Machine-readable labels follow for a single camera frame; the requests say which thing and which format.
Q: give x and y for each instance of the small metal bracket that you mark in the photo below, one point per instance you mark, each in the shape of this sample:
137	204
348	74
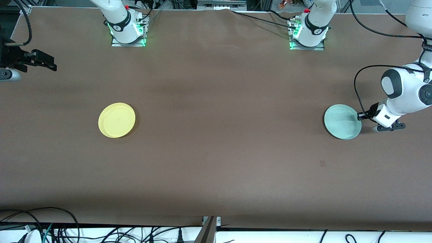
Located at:
218	220

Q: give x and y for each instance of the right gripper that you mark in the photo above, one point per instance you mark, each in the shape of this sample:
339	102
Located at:
10	55

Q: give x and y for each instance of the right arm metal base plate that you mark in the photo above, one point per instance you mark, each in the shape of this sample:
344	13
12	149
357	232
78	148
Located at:
116	44

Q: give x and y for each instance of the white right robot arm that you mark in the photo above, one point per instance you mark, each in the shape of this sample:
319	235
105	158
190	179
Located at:
118	20

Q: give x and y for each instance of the pale green plate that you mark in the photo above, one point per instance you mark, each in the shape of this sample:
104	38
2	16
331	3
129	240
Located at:
341	123

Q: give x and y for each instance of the metal corner bracket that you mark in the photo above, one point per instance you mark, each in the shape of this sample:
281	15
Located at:
25	9

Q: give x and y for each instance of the aluminium profile beam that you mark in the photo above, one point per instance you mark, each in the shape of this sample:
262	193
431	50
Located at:
206	233

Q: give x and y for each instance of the grey metal rack device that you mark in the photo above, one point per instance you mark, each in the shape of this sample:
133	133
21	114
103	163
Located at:
219	5

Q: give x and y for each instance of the yellow plate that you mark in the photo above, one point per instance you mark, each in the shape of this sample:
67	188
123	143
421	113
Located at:
116	120

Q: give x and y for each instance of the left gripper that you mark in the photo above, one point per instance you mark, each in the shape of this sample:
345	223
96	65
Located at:
372	111

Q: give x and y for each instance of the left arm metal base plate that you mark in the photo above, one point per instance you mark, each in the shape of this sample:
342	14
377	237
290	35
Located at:
320	48

